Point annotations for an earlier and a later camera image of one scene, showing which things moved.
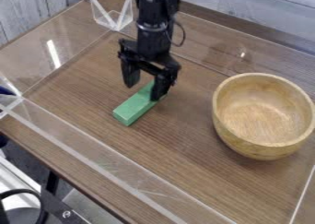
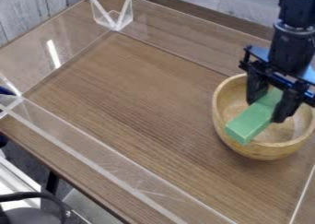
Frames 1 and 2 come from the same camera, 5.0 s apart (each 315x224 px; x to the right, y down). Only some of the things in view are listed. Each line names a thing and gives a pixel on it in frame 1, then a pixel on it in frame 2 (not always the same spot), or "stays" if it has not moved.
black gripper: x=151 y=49 -> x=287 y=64
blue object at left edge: x=5 y=90 stays
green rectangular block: x=135 y=106 -> x=245 y=125
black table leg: x=52 y=182 stays
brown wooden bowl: x=263 y=115 stays
